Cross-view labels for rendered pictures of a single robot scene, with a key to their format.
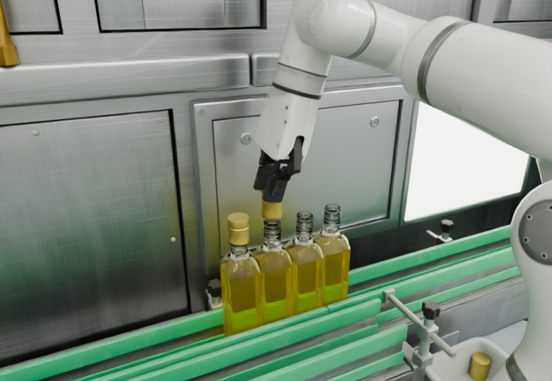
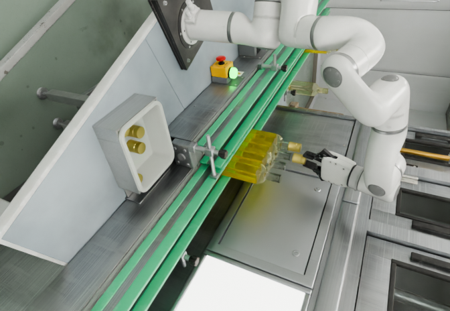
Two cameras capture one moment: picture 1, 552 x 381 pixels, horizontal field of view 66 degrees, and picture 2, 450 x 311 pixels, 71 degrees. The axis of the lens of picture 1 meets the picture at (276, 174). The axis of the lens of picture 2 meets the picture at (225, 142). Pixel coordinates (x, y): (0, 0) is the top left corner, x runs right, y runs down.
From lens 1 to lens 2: 111 cm
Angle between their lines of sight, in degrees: 66
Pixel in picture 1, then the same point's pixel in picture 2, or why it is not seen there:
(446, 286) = (179, 210)
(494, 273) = (147, 250)
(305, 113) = (347, 161)
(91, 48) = not seen: hidden behind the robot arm
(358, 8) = (400, 159)
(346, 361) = (227, 125)
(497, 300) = (127, 238)
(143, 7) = not seen: hidden behind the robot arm
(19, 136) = (344, 142)
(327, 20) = not seen: hidden behind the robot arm
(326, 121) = (310, 225)
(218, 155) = (314, 177)
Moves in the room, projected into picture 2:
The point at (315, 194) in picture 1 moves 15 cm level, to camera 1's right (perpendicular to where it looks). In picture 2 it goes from (267, 208) to (252, 228)
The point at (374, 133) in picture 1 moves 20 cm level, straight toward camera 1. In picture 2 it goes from (287, 251) to (300, 188)
